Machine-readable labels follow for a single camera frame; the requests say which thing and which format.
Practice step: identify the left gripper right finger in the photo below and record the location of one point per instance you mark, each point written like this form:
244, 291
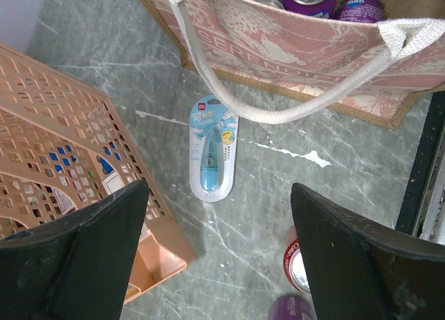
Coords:
360, 269

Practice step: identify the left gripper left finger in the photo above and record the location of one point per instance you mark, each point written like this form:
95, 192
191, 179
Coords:
77, 266

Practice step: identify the red cola can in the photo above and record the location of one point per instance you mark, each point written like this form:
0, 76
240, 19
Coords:
272, 3
294, 268

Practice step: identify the burlap canvas tote bag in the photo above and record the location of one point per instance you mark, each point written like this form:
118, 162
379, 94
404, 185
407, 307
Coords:
273, 66

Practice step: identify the orange plastic file organizer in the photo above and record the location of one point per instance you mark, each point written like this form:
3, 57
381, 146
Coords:
63, 147

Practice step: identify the blue correction tape package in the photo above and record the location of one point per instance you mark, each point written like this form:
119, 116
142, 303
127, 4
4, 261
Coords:
213, 134

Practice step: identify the aluminium frame rail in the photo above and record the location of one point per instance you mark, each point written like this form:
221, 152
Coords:
422, 211

